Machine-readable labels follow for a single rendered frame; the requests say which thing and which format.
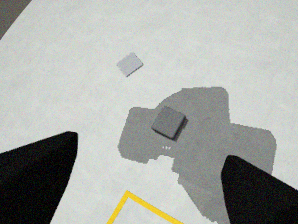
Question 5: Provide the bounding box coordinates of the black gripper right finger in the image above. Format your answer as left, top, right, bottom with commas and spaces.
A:
221, 155, 298, 224

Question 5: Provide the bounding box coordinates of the yellow rectangular outline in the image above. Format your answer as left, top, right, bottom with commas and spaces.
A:
106, 190, 182, 224

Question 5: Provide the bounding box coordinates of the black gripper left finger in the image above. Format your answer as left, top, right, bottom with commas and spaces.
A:
0, 131, 78, 224

